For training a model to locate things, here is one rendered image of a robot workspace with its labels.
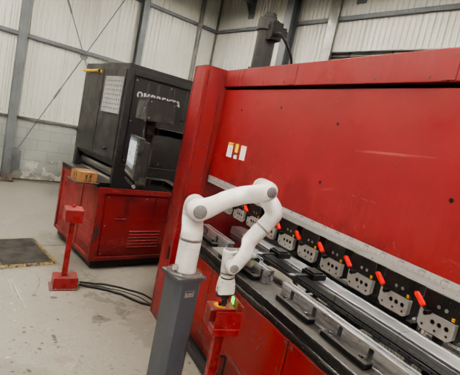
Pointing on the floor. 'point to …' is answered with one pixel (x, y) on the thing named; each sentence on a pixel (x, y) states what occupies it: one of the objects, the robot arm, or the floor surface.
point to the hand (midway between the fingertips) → (223, 302)
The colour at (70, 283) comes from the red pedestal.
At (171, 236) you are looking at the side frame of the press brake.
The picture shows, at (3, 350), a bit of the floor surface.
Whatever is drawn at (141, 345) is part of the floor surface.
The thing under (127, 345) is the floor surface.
